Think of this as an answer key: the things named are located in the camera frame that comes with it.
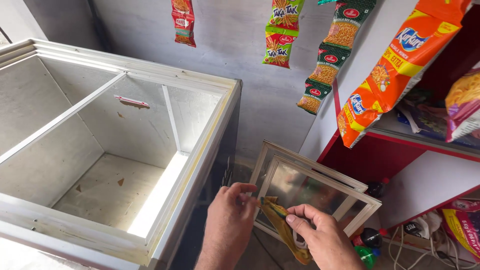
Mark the person's right hand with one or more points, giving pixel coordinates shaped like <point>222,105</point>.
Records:
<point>326,240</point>

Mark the person's left hand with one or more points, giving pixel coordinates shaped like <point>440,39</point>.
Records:
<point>227,221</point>

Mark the yellow cleaning cloth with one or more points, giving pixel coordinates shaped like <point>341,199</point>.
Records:
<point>282,225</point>

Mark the green soda bottle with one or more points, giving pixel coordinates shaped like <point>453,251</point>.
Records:
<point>365,255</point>

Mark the dark cola bottle red cap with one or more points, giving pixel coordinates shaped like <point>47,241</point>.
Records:
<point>376,188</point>
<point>371,237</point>

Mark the glass sliding freezer lid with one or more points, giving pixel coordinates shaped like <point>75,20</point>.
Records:
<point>285,152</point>
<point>300,183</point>

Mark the white plastic bag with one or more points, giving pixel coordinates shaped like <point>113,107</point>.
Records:
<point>423,225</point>

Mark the red and white shelf unit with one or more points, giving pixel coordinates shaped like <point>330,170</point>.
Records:
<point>423,176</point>

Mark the white open chest freezer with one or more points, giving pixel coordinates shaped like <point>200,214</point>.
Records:
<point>112,157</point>

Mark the pink and yellow sack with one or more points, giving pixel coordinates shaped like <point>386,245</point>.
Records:
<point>464,228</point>

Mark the red and white sticker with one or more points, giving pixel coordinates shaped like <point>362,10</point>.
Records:
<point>131,101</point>

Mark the dark packets on shelf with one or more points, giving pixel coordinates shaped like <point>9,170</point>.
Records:
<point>427,116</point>

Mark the orange snack packet strip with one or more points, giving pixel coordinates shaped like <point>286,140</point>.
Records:
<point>397,67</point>

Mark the green and red snack strip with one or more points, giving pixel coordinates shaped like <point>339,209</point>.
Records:
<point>280,37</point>

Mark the dark green snack strip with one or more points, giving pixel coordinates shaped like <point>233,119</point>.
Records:
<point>335,48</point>

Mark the pink and yellow snack packet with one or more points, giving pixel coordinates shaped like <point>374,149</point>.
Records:
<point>463,105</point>

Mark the red snack packet strip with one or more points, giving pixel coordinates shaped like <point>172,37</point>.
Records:
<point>183,22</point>

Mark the teal snack packet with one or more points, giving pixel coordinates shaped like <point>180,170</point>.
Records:
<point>326,2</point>

